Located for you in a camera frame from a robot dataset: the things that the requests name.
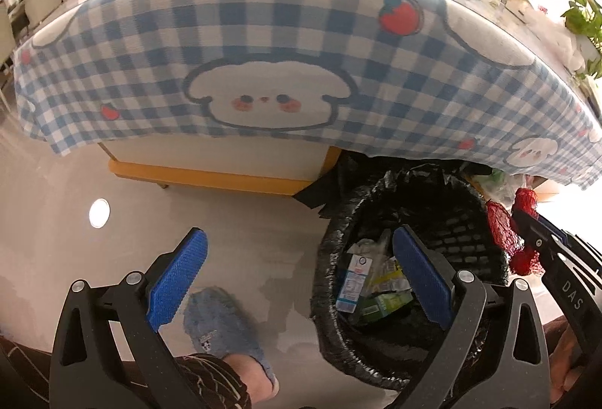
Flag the yellow snack wrapper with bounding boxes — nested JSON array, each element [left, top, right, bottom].
[[368, 257, 411, 295]]

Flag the red mesh net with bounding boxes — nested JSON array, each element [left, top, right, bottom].
[[486, 188, 544, 277]]

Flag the green white medicine box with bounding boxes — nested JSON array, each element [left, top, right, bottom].
[[359, 291, 413, 322]]

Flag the blue white milk carton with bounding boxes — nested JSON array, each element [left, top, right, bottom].
[[335, 254, 372, 313]]

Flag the black trash bin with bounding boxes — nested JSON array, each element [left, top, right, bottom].
[[300, 158, 509, 391]]

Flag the person's right hand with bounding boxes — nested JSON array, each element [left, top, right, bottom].
[[544, 317, 584, 404]]

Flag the blue fuzzy slipper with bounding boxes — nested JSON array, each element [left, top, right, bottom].
[[184, 287, 280, 403]]

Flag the white plastic bag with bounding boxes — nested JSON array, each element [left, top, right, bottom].
[[524, 9, 585, 73]]

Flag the green potted plant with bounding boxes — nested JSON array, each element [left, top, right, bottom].
[[561, 0, 601, 80]]

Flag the blue checkered tablecloth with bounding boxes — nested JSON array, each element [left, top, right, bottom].
[[13, 0, 601, 187]]

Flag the gold white carton box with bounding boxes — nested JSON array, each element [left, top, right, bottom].
[[505, 0, 536, 24]]

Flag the wooden table frame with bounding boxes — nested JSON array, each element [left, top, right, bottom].
[[99, 143, 312, 197]]

